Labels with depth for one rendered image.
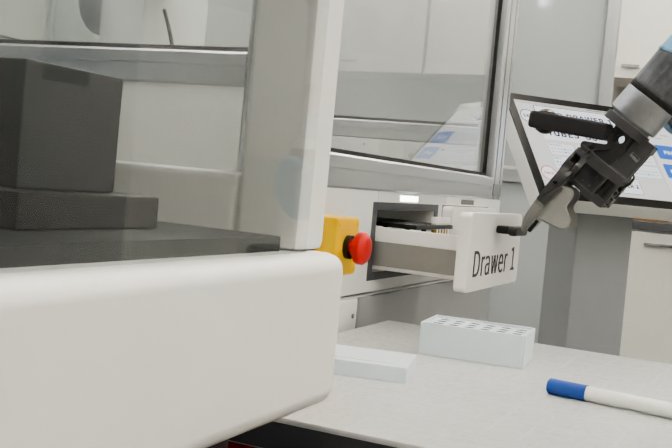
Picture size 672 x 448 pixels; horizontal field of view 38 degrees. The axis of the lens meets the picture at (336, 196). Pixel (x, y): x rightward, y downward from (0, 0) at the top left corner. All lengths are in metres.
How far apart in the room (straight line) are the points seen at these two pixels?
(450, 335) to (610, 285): 1.29
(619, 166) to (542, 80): 1.73
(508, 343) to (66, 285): 0.78
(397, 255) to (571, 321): 1.04
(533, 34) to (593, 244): 0.98
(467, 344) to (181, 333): 0.69
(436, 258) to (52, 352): 0.99
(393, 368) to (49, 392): 0.60
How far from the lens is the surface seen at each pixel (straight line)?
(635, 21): 4.79
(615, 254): 2.42
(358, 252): 1.17
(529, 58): 3.15
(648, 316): 4.39
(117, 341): 0.46
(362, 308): 1.39
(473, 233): 1.35
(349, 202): 1.30
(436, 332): 1.17
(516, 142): 2.26
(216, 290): 0.53
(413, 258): 1.38
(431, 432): 0.81
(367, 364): 0.99
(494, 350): 1.15
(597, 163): 1.41
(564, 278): 2.38
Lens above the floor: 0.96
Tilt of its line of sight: 1 degrees down
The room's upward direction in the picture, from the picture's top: 5 degrees clockwise
